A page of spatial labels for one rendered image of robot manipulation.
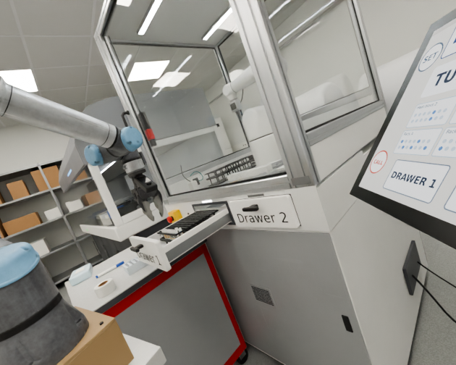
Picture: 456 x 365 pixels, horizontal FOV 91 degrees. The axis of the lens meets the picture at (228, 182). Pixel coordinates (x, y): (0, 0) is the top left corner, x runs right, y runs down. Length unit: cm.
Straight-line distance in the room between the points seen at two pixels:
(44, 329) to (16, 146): 476
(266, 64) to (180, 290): 97
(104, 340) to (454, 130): 68
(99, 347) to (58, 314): 11
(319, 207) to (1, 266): 72
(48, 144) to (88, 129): 449
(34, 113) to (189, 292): 90
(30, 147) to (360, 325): 513
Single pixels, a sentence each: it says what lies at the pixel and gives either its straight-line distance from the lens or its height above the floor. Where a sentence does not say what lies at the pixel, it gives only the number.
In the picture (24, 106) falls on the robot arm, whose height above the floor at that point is 138.
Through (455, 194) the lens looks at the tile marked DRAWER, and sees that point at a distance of 32.
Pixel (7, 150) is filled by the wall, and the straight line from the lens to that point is 526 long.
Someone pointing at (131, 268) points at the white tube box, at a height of 79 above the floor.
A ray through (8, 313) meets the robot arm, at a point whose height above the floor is 99.
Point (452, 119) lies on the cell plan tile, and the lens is 38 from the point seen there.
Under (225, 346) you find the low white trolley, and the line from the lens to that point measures 141.
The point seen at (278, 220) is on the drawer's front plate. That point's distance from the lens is 78.
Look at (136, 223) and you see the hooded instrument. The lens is 175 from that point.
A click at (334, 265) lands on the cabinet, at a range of 79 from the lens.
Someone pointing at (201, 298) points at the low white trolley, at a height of 50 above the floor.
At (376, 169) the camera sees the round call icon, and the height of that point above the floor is 101.
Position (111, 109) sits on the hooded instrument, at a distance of 187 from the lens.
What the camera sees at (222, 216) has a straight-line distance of 95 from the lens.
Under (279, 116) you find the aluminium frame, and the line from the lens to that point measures 67.
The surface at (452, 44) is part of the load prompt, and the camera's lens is 47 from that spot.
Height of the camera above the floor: 112
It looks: 7 degrees down
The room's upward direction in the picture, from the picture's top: 21 degrees counter-clockwise
